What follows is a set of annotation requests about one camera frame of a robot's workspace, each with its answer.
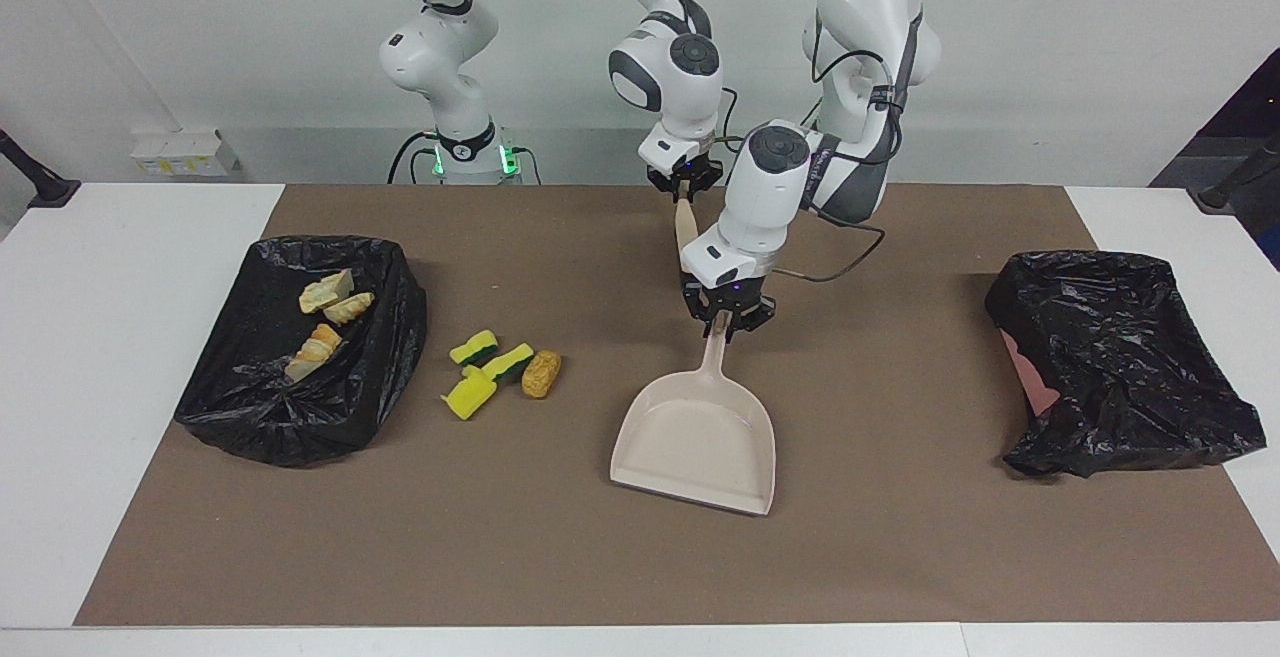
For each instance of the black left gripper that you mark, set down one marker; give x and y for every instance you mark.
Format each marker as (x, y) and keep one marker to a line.
(728, 299)

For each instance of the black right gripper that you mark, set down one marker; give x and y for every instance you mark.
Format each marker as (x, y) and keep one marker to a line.
(688, 175)

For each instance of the beige hand brush black bristles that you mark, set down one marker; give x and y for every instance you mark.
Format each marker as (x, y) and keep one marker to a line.
(685, 227)

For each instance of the beige plastic dustpan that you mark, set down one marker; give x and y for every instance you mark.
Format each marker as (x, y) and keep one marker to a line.
(700, 437)

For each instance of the brown round bun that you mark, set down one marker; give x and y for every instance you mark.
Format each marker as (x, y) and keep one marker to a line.
(541, 375)

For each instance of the yellow green sponge piece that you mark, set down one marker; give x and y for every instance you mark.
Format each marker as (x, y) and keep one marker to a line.
(470, 349)
(468, 399)
(508, 365)

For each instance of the striped croissant piece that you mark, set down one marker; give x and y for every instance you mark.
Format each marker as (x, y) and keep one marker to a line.
(348, 309)
(315, 352)

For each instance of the pale bread chunk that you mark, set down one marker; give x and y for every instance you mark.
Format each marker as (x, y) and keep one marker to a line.
(325, 292)

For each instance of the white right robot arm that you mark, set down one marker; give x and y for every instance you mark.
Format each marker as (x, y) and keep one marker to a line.
(680, 67)

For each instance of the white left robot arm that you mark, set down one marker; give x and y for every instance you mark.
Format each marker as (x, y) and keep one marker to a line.
(780, 187)

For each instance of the black bag lined pink bin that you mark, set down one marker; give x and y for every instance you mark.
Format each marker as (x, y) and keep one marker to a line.
(1120, 367)

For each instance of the brown paper table mat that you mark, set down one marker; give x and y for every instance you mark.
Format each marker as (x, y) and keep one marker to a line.
(900, 537)

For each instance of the black stand pole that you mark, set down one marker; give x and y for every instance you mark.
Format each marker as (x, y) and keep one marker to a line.
(1240, 177)
(40, 182)

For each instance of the white wall socket box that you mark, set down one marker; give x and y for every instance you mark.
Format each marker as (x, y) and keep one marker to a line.
(185, 152)

